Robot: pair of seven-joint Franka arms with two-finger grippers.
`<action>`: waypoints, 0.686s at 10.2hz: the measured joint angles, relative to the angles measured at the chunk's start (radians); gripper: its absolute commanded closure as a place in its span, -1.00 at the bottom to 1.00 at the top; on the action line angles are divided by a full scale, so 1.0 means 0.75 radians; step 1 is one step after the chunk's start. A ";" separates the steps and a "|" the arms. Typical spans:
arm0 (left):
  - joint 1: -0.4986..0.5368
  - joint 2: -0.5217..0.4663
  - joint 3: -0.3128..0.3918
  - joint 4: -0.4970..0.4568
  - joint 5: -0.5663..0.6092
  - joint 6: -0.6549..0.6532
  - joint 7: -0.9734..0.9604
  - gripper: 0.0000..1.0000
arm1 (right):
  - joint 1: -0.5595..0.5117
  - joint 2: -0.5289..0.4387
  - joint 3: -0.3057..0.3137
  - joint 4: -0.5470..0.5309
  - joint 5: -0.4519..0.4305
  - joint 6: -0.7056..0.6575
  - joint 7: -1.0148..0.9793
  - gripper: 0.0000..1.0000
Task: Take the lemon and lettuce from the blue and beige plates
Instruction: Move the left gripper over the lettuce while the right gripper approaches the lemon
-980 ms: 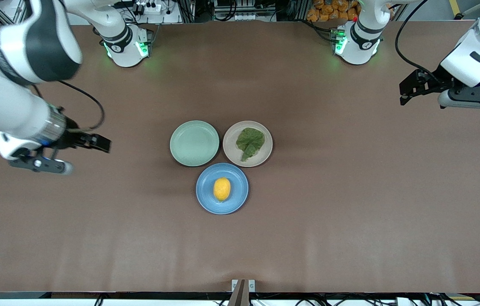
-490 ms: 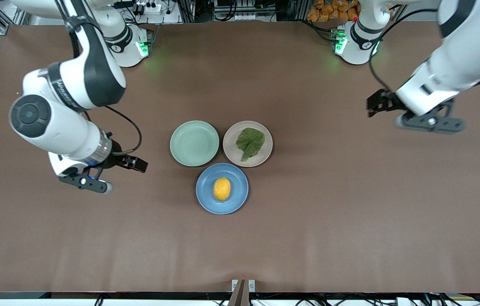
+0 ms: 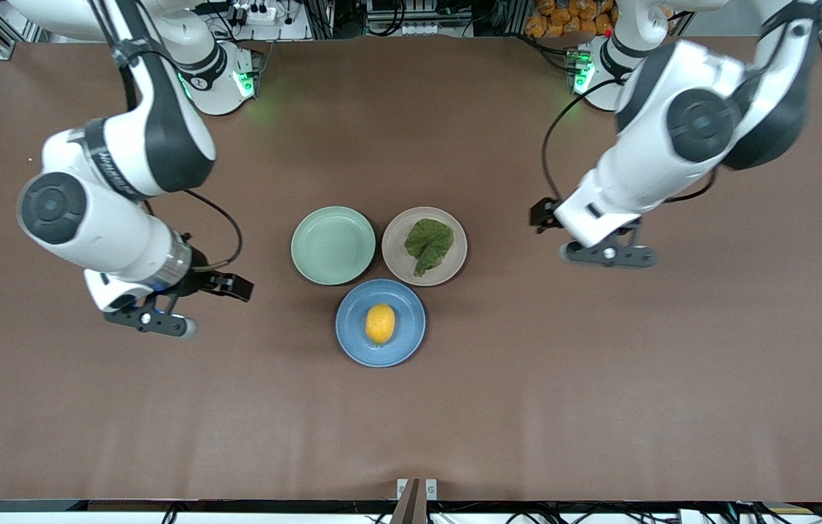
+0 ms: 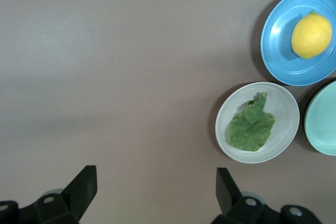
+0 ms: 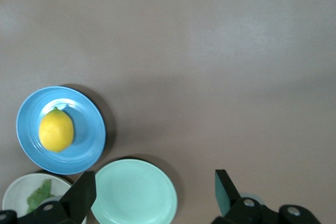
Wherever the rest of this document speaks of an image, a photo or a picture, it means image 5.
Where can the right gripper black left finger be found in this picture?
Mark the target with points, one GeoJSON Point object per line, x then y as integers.
{"type": "Point", "coordinates": [76, 200]}

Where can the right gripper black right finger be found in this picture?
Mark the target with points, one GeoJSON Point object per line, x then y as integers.
{"type": "Point", "coordinates": [231, 203]}

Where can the green lettuce leaf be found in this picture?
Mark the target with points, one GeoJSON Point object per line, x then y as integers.
{"type": "Point", "coordinates": [39, 197]}

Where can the yellow lemon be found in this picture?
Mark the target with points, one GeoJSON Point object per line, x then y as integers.
{"type": "Point", "coordinates": [56, 130]}

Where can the beige plate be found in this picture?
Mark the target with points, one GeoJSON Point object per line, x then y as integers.
{"type": "Point", "coordinates": [18, 195]}

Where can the mint green plate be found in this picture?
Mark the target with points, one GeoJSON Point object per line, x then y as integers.
{"type": "Point", "coordinates": [134, 192]}

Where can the blue plate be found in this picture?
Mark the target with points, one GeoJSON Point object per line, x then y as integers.
{"type": "Point", "coordinates": [86, 134]}

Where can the brown table cover mat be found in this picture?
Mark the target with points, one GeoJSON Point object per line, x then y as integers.
{"type": "Point", "coordinates": [210, 77]}

